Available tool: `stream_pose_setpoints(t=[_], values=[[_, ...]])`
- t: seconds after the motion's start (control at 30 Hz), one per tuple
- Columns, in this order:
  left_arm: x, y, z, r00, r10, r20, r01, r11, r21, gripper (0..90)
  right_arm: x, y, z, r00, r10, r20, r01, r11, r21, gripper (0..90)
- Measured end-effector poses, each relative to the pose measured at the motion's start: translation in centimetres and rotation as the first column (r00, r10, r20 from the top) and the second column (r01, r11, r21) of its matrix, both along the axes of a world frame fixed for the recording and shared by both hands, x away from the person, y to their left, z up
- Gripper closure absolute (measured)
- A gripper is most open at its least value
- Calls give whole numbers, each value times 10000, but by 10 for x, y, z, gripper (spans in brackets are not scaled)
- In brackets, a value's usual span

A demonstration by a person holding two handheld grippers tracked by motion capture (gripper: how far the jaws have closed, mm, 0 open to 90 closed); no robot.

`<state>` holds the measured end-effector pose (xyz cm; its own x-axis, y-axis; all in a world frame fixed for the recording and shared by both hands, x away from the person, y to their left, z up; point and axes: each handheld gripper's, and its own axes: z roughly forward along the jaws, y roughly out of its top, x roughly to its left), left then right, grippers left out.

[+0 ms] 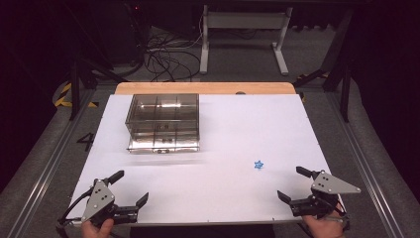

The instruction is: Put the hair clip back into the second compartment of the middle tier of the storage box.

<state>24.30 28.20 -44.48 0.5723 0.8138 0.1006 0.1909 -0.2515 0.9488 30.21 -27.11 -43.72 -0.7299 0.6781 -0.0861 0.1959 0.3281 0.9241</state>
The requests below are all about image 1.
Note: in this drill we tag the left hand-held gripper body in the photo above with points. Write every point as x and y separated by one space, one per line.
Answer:
99 198

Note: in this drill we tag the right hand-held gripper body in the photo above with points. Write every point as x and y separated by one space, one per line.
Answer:
330 185

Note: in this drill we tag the small blue star-shaped piece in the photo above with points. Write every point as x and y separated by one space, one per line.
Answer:
259 164

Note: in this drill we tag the clear plastic drawer box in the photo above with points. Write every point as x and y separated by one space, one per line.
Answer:
163 122

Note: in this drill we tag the person's left hand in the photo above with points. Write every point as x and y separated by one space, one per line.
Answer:
97 232

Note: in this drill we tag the person's right hand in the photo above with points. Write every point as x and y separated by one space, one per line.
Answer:
325 228

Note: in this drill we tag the white table sheet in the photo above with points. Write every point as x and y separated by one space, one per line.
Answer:
231 132

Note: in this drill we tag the yellow black hazard tape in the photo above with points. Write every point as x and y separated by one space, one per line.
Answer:
62 95

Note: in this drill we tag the black metal stand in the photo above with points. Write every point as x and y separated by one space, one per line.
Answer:
343 76
76 86

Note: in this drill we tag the wooden table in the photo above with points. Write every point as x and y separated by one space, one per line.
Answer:
204 88

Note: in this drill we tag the aluminium floor rail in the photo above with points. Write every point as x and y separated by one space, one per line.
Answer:
49 165
366 165

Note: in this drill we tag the white metal desk frame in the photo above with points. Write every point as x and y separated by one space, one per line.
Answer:
244 20

